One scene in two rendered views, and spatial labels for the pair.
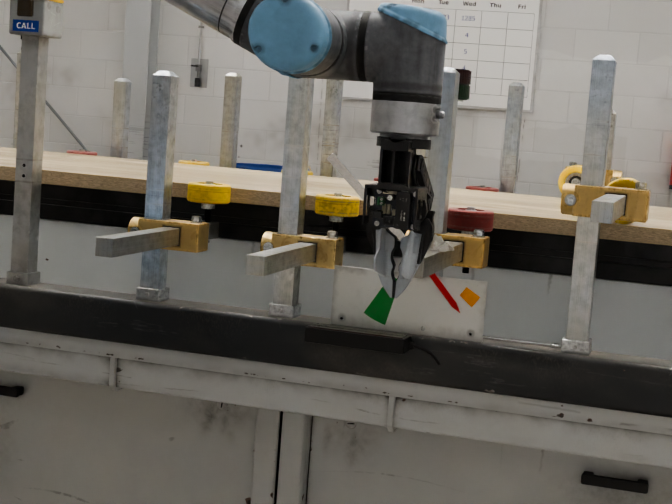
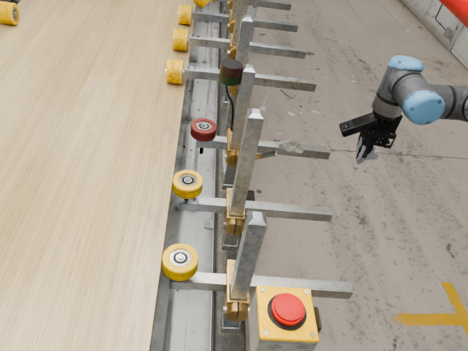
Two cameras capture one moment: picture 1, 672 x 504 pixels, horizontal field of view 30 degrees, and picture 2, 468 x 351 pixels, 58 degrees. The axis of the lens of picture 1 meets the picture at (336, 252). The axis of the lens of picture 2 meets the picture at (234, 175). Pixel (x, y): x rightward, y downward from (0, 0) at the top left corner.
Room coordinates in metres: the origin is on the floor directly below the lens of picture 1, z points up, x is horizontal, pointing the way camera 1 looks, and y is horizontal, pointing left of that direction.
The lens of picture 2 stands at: (2.48, 0.78, 1.67)
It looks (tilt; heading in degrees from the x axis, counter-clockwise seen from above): 42 degrees down; 246
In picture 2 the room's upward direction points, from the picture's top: 10 degrees clockwise
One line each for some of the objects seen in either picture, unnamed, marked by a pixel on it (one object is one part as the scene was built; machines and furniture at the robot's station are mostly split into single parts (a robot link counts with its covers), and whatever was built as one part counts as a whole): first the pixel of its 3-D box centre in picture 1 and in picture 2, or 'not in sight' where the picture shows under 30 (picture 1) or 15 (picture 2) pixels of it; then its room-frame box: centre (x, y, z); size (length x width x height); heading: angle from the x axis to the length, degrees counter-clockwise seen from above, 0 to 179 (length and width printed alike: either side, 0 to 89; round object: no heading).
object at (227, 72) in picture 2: (453, 76); (230, 68); (2.12, -0.17, 1.13); 0.06 x 0.06 x 0.02
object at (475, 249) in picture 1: (446, 248); (233, 147); (2.07, -0.18, 0.85); 0.13 x 0.06 x 0.05; 74
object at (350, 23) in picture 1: (322, 43); (420, 99); (1.66, 0.04, 1.14); 0.12 x 0.12 x 0.09; 79
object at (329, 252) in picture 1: (301, 249); (234, 211); (2.14, 0.06, 0.82); 0.13 x 0.06 x 0.05; 74
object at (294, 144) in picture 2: (434, 241); (292, 143); (1.89, -0.15, 0.87); 0.09 x 0.07 x 0.02; 164
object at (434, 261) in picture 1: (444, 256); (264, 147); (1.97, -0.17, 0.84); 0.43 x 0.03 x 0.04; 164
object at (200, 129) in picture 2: (468, 240); (203, 138); (2.16, -0.23, 0.85); 0.08 x 0.08 x 0.11
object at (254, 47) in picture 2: not in sight; (243, 45); (1.90, -0.67, 0.95); 0.50 x 0.04 x 0.04; 164
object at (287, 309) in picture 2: not in sight; (287, 310); (2.29, 0.57, 1.22); 0.04 x 0.04 x 0.02
